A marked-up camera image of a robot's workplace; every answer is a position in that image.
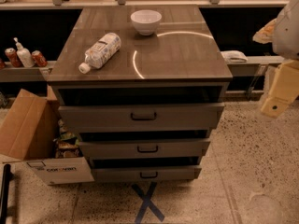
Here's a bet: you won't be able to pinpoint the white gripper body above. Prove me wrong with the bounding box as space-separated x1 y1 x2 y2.
272 0 299 60

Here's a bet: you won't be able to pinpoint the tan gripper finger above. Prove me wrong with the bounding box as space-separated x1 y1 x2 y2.
252 19 277 44
260 60 299 119

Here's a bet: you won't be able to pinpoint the grey bottom drawer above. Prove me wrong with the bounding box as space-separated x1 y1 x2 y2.
92 165 201 182

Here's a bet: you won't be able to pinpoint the grey drawer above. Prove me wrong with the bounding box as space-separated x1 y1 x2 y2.
59 103 224 133
92 165 201 182
79 138 210 160

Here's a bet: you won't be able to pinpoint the grey top drawer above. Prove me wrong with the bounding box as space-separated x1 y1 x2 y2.
59 103 224 133

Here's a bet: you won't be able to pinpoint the grey middle drawer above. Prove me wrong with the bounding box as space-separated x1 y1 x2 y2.
79 138 210 160

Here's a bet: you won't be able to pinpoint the grey drawer cabinet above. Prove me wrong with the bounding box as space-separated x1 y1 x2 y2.
48 6 232 171

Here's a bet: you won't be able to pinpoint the open cardboard box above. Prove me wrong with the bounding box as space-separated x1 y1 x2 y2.
0 90 94 185

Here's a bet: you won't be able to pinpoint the folded white cloth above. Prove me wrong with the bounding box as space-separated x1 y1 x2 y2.
221 50 248 63

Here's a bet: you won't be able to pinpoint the white ceramic bowl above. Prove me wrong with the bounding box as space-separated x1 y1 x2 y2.
131 9 162 35

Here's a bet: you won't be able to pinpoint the clear plastic water bottle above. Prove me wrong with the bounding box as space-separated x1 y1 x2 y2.
78 33 121 74

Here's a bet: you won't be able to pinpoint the snack bags in box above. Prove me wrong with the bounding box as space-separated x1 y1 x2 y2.
54 119 81 159

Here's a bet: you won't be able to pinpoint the red soda can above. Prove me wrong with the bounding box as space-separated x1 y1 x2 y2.
32 50 48 67
5 48 22 67

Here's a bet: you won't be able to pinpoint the white pump bottle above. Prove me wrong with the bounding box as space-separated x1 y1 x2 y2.
14 37 35 68

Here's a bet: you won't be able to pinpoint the black bar left edge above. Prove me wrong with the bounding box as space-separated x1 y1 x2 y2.
0 164 12 224

